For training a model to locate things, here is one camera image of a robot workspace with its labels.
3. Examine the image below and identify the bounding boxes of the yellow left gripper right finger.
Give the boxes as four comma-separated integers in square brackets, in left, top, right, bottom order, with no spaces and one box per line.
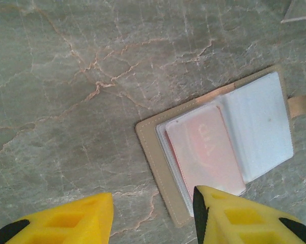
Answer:
[192,185,306,244]

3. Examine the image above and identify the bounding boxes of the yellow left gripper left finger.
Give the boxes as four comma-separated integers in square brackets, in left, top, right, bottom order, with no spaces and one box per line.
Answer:
[0,192,115,244]

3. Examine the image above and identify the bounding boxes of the taupe leather card holder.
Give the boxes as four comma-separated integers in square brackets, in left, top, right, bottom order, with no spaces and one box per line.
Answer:
[135,65,306,229]

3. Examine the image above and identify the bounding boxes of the clear acrylic card stand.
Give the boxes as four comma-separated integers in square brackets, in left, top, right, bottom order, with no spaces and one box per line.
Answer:
[280,0,306,24]

